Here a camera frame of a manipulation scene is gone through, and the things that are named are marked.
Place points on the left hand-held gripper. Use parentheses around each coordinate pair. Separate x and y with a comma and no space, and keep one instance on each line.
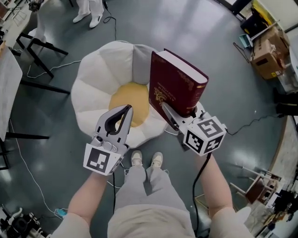
(102,155)

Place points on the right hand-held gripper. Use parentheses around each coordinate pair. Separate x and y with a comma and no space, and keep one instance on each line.
(205,134)

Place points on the thick maroon book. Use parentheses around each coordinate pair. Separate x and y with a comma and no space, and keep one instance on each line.
(172,76)

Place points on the white flower-shaped cushion seat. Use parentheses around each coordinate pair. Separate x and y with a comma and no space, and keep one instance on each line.
(97,83)

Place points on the person's left forearm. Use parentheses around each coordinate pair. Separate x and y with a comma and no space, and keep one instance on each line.
(88,197)

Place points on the person's right forearm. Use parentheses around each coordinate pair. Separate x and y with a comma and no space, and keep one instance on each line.
(216,186)

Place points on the person's left beige shoe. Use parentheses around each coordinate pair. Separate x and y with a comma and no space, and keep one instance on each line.
(136,158)

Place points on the person's beige shoe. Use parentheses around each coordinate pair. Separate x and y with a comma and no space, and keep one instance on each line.
(157,160)
(136,158)

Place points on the person's right beige shoe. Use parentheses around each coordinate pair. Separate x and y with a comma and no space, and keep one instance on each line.
(157,160)

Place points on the person's grey trousers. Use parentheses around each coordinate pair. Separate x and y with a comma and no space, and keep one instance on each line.
(149,186)

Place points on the wood-framed glass box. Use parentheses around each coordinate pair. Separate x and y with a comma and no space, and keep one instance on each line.
(202,204)

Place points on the light blue dustpan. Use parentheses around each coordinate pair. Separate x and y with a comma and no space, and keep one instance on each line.
(246,40)

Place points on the large cardboard box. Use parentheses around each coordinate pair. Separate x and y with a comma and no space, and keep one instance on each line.
(265,58)

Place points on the wooden chair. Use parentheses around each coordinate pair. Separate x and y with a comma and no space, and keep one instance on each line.
(256,189)

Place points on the blue plug adapter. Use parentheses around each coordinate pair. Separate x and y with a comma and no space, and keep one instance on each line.
(61,212)

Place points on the person's beige top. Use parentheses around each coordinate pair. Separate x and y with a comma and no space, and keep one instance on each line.
(149,223)

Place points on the white marble table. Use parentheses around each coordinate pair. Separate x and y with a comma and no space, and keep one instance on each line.
(7,93)

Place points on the black and yellow machine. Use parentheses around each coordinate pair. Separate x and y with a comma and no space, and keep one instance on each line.
(255,19)

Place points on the small cardboard box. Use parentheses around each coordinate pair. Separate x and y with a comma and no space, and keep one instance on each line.
(279,39)

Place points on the black equipment pile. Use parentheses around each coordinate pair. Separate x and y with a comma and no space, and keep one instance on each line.
(18,223)

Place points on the black metal table frame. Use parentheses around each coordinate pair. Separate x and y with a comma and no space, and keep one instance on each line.
(37,59)

